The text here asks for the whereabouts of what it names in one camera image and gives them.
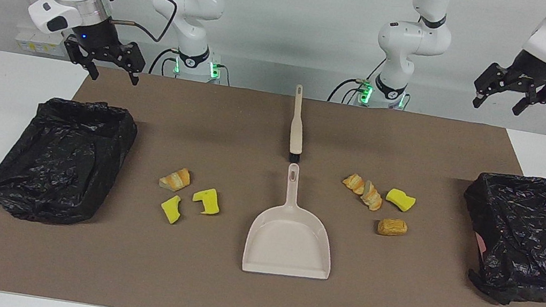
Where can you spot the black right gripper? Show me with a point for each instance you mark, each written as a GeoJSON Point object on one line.
{"type": "Point", "coordinates": [98, 38]}

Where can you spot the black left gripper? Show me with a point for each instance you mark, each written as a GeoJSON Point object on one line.
{"type": "Point", "coordinates": [531, 73]}

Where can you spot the croissant piece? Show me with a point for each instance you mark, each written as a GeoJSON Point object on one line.
{"type": "Point", "coordinates": [354, 183]}
{"type": "Point", "coordinates": [372, 198]}
{"type": "Point", "coordinates": [175, 180]}

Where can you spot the yellow sponge green backed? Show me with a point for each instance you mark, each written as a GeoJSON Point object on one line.
{"type": "Point", "coordinates": [400, 199]}

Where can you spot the yellow sponge piece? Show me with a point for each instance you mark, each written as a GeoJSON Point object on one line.
{"type": "Point", "coordinates": [209, 201]}
{"type": "Point", "coordinates": [171, 210]}

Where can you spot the brown bread roll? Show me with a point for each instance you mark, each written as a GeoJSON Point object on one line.
{"type": "Point", "coordinates": [392, 227]}

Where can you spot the beige brush black bristles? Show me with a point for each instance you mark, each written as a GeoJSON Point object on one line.
{"type": "Point", "coordinates": [298, 125]}

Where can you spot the beige plastic dustpan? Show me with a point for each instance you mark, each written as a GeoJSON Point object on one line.
{"type": "Point", "coordinates": [289, 242]}

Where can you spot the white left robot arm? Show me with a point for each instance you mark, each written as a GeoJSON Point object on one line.
{"type": "Point", "coordinates": [414, 39]}

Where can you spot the black bag lined bin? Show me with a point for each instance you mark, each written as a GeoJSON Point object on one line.
{"type": "Point", "coordinates": [61, 160]}

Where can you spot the black bag bin pink patch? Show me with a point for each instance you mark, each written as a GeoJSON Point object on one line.
{"type": "Point", "coordinates": [531, 235]}

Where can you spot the white power strip box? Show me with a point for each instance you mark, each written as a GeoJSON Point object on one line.
{"type": "Point", "coordinates": [35, 45]}

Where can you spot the brown table mat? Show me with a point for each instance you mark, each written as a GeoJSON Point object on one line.
{"type": "Point", "coordinates": [230, 293]}

